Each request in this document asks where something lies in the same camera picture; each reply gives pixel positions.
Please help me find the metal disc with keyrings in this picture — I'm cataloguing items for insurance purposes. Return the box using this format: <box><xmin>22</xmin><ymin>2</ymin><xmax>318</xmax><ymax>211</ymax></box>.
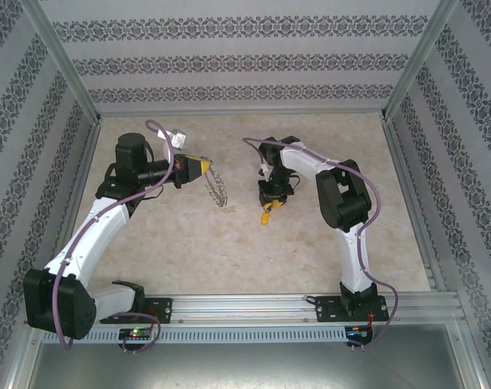
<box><xmin>203</xmin><ymin>160</ymin><xmax>228</xmax><ymax>209</ymax></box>

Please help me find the small circuit board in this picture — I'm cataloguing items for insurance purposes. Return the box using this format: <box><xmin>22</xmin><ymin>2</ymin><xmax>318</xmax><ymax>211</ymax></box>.
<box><xmin>119</xmin><ymin>327</ymin><xmax>154</xmax><ymax>340</ymax></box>
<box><xmin>345</xmin><ymin>325</ymin><xmax>375</xmax><ymax>341</ymax></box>

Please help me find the sheet metal shelf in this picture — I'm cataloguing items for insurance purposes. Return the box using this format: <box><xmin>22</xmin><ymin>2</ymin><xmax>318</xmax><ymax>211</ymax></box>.
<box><xmin>26</xmin><ymin>343</ymin><xmax>476</xmax><ymax>389</ymax></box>

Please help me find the aluminium floor rail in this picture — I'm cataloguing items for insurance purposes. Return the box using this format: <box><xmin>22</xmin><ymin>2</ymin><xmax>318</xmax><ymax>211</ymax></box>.
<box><xmin>62</xmin><ymin>120</ymin><xmax>104</xmax><ymax>252</ymax></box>
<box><xmin>381</xmin><ymin>116</ymin><xmax>449</xmax><ymax>293</ymax></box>

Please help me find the aluminium frame crossbeam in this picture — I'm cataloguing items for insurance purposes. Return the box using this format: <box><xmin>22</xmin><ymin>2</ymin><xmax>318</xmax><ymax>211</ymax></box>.
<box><xmin>95</xmin><ymin>105</ymin><xmax>388</xmax><ymax>118</ymax></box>

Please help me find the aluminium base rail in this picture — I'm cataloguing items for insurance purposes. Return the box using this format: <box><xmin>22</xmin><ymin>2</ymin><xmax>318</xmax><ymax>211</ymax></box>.
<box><xmin>26</xmin><ymin>293</ymin><xmax>461</xmax><ymax>325</ymax></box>

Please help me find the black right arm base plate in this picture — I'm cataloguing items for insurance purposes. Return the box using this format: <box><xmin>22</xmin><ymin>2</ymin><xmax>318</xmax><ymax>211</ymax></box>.
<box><xmin>314</xmin><ymin>295</ymin><xmax>389</xmax><ymax>323</ymax></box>

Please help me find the aluminium frame post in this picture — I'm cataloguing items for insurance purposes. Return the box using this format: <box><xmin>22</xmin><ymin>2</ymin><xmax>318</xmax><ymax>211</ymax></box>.
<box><xmin>379</xmin><ymin>0</ymin><xmax>460</xmax><ymax>122</ymax></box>
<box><xmin>20</xmin><ymin>0</ymin><xmax>104</xmax><ymax>122</ymax></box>

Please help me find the grey slotted cable duct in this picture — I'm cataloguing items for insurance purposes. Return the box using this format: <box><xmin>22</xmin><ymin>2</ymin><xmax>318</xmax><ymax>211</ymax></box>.
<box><xmin>41</xmin><ymin>326</ymin><xmax>348</xmax><ymax>344</ymax></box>

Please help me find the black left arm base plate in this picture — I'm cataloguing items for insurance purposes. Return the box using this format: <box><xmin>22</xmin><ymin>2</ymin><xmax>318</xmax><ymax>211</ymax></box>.
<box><xmin>99</xmin><ymin>297</ymin><xmax>173</xmax><ymax>325</ymax></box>

